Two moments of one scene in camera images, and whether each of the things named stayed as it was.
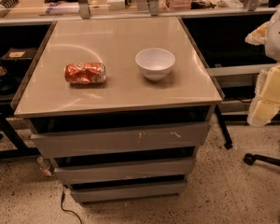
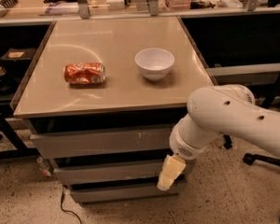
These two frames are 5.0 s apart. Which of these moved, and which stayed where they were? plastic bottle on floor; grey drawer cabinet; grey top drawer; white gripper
Moved: white gripper
Stayed: grey top drawer; plastic bottle on floor; grey drawer cabinet
